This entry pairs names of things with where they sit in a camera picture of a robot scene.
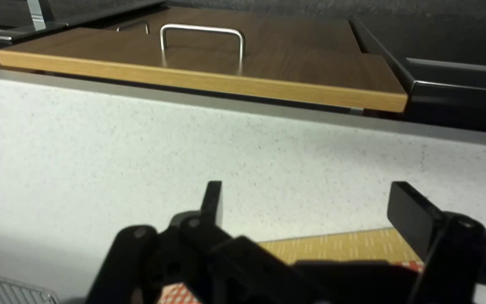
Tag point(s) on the grey ribbed mat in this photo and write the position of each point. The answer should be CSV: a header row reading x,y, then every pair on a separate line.
x,y
4,289

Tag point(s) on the red checkered paper basket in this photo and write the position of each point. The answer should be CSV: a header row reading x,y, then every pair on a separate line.
x,y
338,247

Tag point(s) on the wooden front white drawer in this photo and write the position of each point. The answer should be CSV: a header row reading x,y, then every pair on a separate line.
x,y
288,61

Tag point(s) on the black dishwasher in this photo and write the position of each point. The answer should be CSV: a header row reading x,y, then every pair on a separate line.
x,y
451,73

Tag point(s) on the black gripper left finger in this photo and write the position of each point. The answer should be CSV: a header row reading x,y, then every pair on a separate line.
x,y
186,264

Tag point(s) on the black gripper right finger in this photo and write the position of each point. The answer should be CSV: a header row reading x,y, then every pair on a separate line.
x,y
456,259

